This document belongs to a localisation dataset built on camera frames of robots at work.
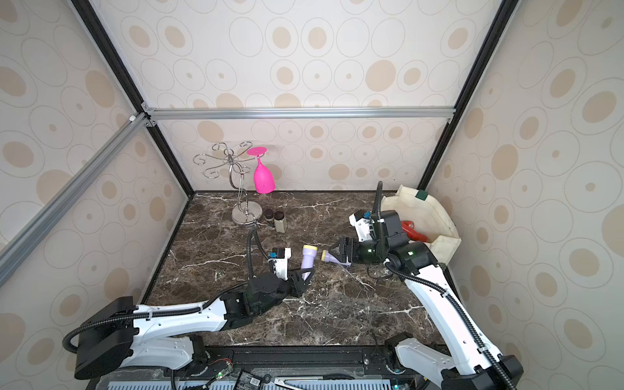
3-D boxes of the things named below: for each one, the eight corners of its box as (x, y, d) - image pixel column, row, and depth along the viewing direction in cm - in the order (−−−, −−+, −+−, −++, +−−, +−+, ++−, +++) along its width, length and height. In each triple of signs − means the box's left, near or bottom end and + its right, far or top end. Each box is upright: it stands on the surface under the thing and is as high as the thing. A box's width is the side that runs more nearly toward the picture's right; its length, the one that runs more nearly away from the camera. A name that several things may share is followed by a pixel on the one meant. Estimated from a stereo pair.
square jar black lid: (276, 233, 107) (273, 219, 100) (277, 224, 110) (274, 210, 103) (285, 233, 107) (283, 219, 100) (286, 224, 110) (284, 210, 103)
